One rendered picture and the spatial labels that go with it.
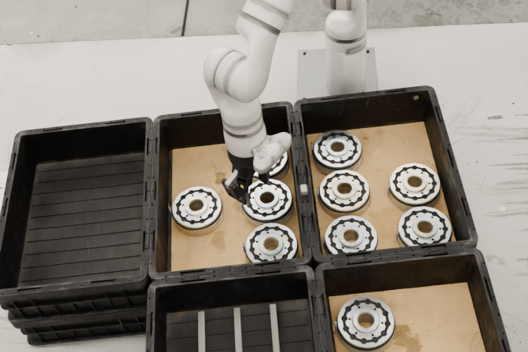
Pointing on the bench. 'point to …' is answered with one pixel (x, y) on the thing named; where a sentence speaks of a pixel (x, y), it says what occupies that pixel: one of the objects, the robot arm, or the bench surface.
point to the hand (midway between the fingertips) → (254, 187)
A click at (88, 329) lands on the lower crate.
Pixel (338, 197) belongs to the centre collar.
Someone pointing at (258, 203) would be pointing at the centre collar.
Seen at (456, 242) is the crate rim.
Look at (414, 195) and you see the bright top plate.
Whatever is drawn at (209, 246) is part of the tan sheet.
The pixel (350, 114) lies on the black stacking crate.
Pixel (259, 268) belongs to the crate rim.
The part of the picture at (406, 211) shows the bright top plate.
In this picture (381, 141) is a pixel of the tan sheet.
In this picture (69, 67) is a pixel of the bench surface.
